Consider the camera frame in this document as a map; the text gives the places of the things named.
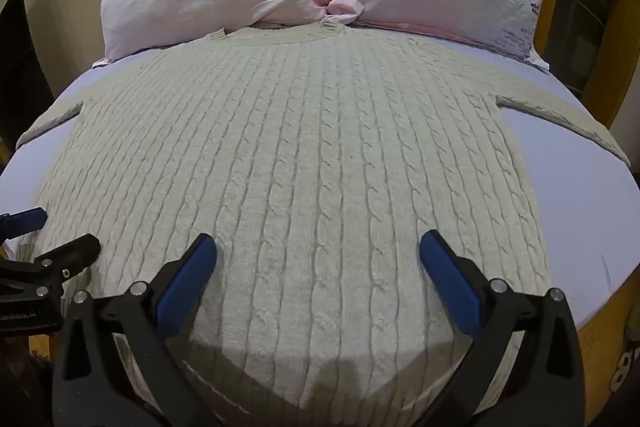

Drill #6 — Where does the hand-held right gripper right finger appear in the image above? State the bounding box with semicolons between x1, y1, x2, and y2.
419;229;587;427

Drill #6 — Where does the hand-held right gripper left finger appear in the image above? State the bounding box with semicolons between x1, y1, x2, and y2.
52;233;219;427

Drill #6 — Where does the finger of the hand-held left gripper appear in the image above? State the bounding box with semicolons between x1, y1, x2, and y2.
35;234;101;303
0;207;49;241

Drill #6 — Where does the cream cable-knit sweater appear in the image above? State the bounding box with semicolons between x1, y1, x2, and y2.
15;20;631;421

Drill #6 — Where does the lavender bed sheet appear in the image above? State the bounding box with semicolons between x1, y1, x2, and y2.
0;27;640;329

